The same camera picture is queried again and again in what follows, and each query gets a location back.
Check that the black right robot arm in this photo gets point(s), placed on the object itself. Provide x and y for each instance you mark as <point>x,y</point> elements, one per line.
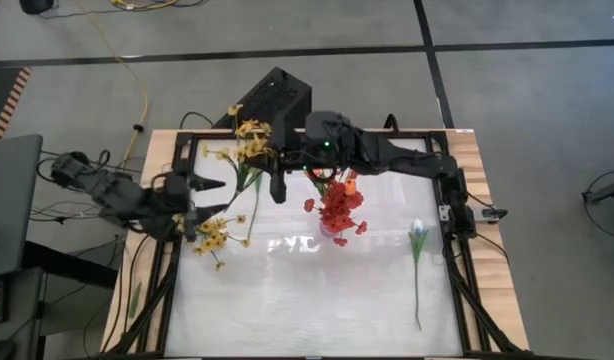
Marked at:
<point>412,160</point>

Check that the yellow artificial flower bunch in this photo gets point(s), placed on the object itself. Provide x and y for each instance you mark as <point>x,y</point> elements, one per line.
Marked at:
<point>212,237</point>
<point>249,145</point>

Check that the orange artificial tulip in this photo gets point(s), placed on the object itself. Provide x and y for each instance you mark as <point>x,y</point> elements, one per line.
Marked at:
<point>350,187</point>

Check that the pink glass vase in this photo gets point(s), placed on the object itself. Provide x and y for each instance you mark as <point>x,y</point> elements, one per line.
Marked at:
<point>327,230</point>

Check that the black round floor object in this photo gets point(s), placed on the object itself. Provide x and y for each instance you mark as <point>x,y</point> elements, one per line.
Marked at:
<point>36,5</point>

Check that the grey laptop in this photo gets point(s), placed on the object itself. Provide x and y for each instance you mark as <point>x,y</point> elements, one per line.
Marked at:
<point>12,200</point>

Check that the black orange striped mat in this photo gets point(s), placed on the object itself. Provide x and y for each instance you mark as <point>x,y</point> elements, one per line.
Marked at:
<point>7,100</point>

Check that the loose green leaf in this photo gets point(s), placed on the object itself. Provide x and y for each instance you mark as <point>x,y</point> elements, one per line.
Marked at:
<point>134,300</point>

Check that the black aluminium table frame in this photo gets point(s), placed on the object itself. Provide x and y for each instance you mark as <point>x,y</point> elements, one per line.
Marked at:
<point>212,135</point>

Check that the black stand foot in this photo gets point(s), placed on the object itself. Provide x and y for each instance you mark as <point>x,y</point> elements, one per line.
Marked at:
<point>607,191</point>

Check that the white artificial tulip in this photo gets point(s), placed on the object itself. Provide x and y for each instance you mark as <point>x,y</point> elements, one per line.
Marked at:
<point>417,227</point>
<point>254,210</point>

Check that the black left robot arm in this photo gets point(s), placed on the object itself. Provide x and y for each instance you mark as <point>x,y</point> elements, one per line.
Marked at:
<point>112,192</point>

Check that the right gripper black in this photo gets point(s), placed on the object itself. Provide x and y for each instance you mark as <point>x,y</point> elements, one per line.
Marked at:
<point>302,152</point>

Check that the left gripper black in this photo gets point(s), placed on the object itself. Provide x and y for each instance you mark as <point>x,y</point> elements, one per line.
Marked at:
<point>172,210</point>

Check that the black computer tower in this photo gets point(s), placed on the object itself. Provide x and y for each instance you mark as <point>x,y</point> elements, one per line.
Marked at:
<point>267,95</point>

